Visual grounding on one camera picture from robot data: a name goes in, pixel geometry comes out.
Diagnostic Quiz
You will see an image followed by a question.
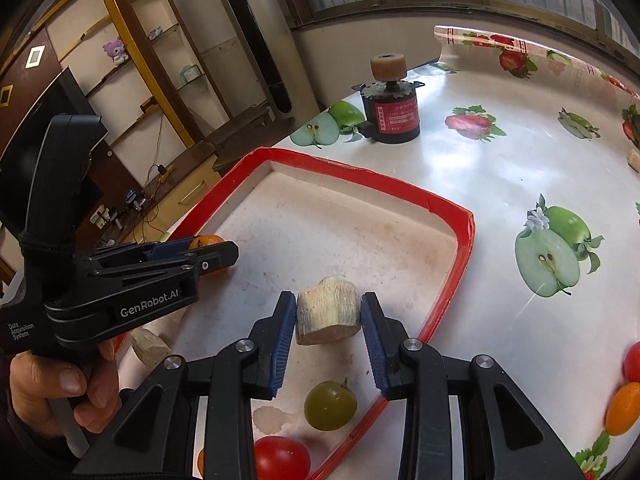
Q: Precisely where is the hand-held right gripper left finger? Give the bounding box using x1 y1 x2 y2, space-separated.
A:
72 290 298 480

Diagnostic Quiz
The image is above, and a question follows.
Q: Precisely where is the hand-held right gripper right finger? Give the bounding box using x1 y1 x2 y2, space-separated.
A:
360 291 586 480

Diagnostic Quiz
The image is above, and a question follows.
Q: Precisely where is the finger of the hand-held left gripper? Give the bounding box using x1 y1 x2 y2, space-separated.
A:
95 237 201 261
87 241 240 281

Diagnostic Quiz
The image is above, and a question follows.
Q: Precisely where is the large beige sugarcane chunk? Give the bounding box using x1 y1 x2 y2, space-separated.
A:
296 276 362 346

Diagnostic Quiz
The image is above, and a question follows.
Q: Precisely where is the green tomato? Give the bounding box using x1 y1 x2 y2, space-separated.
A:
304 380 358 432

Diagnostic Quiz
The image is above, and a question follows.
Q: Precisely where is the red tomato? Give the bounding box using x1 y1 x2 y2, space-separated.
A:
254 435 312 480
622 341 640 383

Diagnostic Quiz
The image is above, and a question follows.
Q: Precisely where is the red rimmed tray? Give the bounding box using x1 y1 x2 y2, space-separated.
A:
112 146 475 480

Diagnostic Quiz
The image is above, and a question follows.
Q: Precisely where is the person's left hand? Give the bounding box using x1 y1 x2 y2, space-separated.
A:
10 341 122 435

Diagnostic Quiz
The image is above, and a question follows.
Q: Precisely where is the black television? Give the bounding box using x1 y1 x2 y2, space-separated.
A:
0 67 108 221

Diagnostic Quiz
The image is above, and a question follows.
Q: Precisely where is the fruit print tablecloth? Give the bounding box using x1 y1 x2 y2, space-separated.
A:
272 24 640 480

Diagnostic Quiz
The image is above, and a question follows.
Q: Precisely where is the purple plush toy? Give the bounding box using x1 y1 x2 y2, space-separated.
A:
102 40 132 66

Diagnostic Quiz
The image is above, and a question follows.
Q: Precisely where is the yellow framed shelf unit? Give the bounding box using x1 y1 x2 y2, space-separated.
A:
30 0 236 161

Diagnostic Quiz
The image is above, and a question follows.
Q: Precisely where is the white tower air conditioner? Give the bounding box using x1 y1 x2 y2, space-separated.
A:
202 0 296 121

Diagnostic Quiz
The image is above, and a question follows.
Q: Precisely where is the black motor with cork wheel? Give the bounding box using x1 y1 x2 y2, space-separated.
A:
352 54 426 145

